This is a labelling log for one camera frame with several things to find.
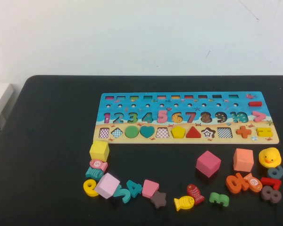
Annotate yellow pentagon piece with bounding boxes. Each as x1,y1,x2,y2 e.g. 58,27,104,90
171,126,187,139

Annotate teal heart piece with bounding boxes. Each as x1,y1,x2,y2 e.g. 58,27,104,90
139,126,156,139

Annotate green circle piece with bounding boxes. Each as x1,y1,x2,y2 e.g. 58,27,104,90
125,125,140,139

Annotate red triangle piece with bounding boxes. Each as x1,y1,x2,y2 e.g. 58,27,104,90
185,126,202,139

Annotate pink fish piece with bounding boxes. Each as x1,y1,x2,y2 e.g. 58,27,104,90
89,159,108,173

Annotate pink trapezoid piece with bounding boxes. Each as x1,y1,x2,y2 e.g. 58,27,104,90
141,179,160,199

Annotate teal fish piece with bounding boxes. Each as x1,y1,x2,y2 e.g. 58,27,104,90
85,166,104,182

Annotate colourful wooden puzzle board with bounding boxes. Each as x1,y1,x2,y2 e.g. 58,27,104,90
93,91,280,145

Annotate brown star piece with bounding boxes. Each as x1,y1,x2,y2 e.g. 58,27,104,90
150,190,167,210

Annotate red fish piece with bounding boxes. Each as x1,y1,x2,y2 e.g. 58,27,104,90
186,184,206,206

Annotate yellow fish piece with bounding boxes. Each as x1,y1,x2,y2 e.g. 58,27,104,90
174,195,195,212

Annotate orange plus piece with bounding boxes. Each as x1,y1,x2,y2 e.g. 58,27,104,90
235,125,252,139

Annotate pink greater-than piece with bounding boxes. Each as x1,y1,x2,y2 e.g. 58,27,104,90
253,111,267,123

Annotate yellow equals piece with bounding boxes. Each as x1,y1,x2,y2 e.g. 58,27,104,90
256,127,274,138

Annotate orange fish piece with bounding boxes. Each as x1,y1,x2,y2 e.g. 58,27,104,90
244,173,264,194

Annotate pink number five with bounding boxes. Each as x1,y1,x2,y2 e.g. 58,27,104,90
157,110,168,124

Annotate yellow cube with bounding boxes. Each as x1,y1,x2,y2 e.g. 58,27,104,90
89,140,109,163

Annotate teal number four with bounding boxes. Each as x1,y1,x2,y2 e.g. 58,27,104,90
126,180,143,199

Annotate light pink cube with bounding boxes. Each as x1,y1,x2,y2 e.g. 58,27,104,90
94,172,121,200

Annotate magenta cube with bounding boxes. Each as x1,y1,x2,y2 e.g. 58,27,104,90
195,151,222,178

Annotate teal number five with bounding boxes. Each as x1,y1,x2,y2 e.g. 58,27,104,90
112,185,132,204

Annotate yellow number six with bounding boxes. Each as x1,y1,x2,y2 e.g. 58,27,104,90
83,178,100,198

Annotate salmon cube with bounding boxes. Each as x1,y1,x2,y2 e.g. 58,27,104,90
233,148,254,173

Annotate green number three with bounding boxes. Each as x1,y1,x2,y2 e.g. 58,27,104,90
209,192,230,208

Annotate orange number ten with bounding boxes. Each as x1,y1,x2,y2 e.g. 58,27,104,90
225,172,250,194

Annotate yellow rubber duck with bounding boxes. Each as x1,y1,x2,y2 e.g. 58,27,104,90
258,147,283,169

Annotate red number seven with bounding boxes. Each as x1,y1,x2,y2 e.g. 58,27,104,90
260,177,283,191

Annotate blue-grey number nine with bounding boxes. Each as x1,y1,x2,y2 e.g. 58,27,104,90
266,165,283,180

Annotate brown number eight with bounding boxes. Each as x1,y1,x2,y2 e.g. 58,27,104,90
260,185,283,204

